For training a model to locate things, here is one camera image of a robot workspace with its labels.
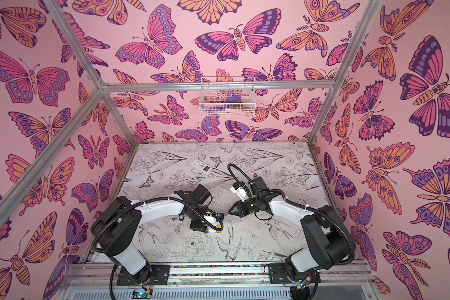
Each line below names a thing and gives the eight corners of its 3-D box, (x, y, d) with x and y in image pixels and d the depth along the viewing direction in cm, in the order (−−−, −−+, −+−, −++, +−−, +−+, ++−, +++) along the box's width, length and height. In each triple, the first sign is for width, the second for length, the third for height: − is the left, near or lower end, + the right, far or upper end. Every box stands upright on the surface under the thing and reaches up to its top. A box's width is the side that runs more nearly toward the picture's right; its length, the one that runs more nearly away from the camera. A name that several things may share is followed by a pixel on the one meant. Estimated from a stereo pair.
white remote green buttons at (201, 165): (189, 164, 112) (189, 162, 111) (195, 159, 115) (194, 156, 114) (208, 174, 108) (207, 172, 106) (213, 168, 111) (213, 165, 109)
